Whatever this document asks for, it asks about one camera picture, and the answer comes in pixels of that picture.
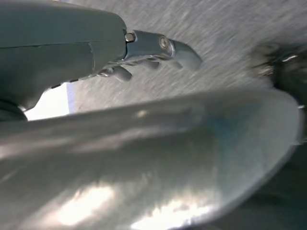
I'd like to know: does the silver curved shell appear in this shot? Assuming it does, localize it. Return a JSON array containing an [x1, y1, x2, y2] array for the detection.
[[0, 88, 303, 230]]

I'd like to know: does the black metal object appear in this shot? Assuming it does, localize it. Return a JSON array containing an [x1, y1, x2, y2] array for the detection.
[[249, 41, 307, 107]]

